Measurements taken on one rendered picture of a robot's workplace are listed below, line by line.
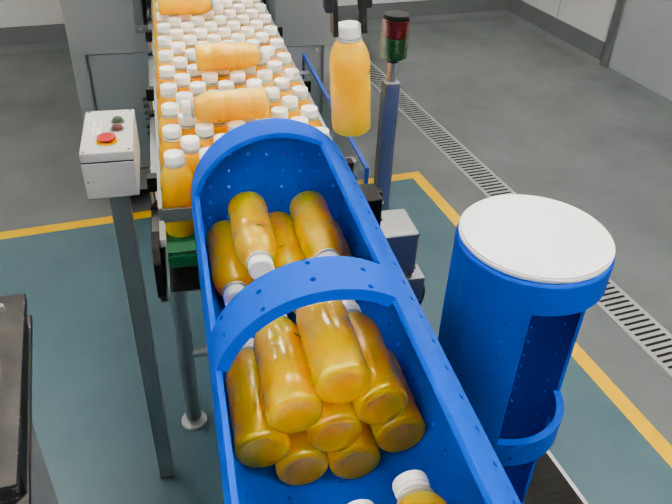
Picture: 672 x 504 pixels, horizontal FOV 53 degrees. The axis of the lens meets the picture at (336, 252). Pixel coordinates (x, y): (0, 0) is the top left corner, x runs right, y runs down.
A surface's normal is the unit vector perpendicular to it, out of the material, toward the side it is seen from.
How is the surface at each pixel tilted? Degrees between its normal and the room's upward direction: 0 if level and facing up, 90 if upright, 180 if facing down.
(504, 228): 0
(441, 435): 71
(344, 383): 90
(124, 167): 90
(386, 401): 91
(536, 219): 0
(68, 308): 0
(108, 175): 90
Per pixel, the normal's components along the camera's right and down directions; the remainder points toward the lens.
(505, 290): -0.52, 0.48
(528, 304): -0.26, 0.55
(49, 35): 0.33, 0.35
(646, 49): -0.94, 0.17
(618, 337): 0.04, -0.81
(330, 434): 0.25, 0.56
